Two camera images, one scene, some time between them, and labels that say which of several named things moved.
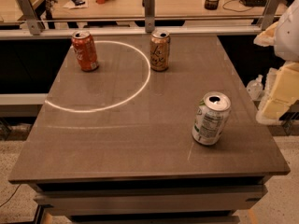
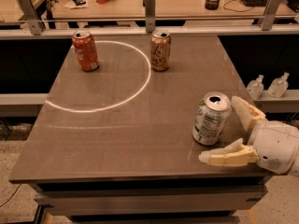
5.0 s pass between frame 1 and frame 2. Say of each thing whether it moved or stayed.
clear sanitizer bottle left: stayed
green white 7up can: stayed
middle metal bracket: stayed
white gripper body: moved
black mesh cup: stayed
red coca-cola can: stayed
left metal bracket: stayed
